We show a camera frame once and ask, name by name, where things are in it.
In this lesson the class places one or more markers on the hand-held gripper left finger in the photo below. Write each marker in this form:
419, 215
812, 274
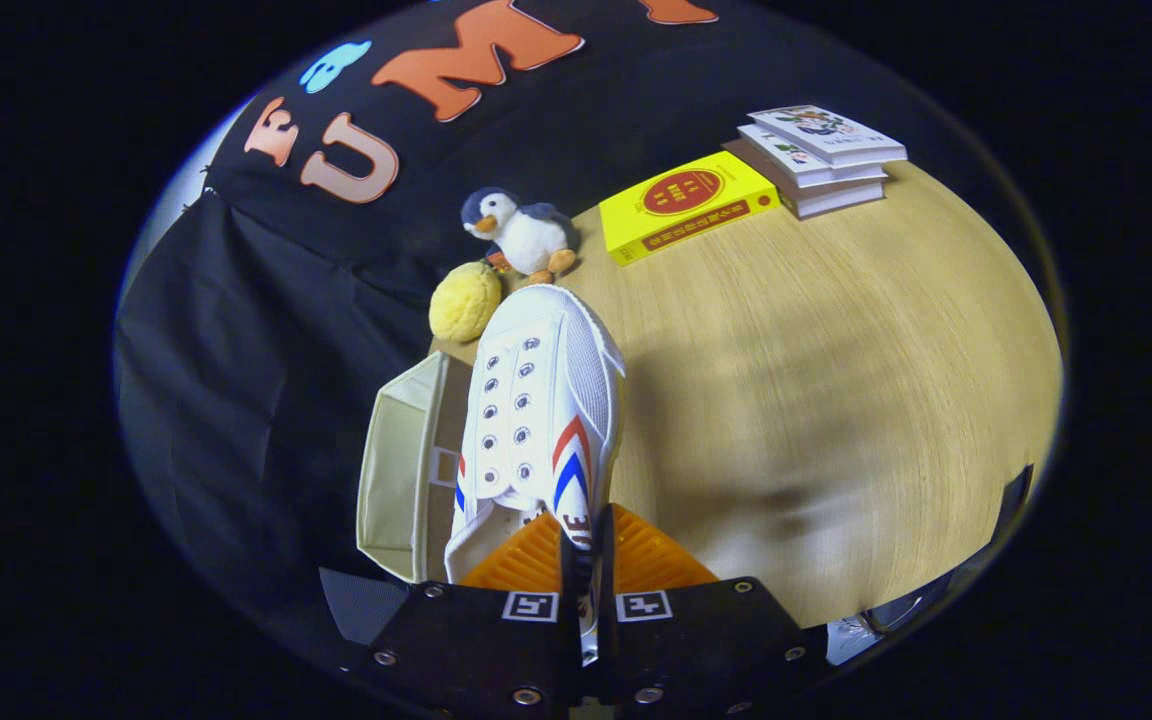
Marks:
486, 650

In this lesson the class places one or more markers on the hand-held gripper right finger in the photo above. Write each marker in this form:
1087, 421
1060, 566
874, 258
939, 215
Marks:
686, 650

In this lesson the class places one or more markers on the beige fabric storage box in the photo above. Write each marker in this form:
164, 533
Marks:
391, 470

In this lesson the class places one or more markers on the white canvas shoe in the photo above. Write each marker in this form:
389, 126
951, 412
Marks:
536, 400

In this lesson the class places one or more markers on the yellow round bun plush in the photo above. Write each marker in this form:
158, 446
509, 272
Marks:
464, 303

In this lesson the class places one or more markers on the black backdrop cloth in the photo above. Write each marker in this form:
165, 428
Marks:
266, 350

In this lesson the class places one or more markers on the penguin plush toy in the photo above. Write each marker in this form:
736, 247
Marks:
531, 240

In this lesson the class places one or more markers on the yellow book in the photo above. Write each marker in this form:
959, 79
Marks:
681, 205

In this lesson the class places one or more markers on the brown cover book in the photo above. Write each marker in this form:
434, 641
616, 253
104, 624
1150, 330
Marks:
836, 198

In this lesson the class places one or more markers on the white floral book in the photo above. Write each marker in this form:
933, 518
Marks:
786, 155
821, 130

